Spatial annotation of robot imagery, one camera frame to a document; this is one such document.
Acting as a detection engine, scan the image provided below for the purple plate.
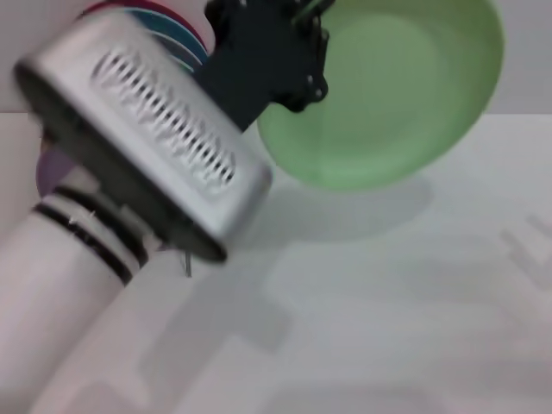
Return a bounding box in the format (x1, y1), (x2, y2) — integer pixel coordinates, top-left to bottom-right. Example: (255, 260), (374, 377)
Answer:
(36, 146), (87, 198)

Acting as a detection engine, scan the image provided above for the teal blue plate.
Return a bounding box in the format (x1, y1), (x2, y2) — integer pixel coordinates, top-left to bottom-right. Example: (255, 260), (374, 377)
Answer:
(129, 8), (210, 60)

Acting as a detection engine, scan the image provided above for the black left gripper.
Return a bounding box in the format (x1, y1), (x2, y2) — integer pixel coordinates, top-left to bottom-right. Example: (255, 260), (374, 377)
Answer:
(196, 0), (336, 133)

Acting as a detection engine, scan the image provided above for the light green plate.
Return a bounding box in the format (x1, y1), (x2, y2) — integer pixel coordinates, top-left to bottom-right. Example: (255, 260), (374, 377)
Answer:
(257, 0), (505, 191)

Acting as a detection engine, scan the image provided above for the red plate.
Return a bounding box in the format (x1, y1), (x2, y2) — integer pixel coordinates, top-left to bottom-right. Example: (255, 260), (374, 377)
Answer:
(79, 0), (215, 55)

